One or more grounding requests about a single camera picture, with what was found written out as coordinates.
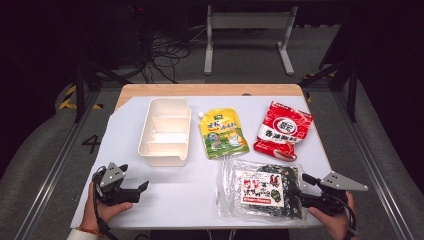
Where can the yellow black hazard tape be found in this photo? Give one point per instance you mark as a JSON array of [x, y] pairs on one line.
[[68, 98]]

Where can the white divided storage box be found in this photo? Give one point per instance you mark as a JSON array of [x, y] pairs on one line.
[[165, 133]]

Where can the red snack packet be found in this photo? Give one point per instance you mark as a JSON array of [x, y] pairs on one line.
[[283, 131]]

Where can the clear bag of dark seaweed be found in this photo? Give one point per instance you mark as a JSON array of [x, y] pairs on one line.
[[261, 190]]

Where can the aluminium floor rail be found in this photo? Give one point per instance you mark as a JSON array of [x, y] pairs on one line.
[[56, 166], [373, 166]]

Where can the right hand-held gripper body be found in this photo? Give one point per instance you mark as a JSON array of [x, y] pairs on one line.
[[336, 183]]

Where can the yellow green spout pouch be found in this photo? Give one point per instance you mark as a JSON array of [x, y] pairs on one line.
[[223, 135]]

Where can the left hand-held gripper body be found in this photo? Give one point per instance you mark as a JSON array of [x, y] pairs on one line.
[[111, 176]]

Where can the person's left hand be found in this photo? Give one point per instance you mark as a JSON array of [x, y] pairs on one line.
[[93, 216]]

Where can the white metal stand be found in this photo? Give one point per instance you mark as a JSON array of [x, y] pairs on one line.
[[250, 21]]

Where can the black metal stand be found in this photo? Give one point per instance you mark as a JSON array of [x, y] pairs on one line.
[[351, 90], [80, 90]]

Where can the person's right hand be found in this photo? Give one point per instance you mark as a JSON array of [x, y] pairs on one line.
[[336, 226]]

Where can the white table sheet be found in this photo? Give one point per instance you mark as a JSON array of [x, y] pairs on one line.
[[173, 193]]

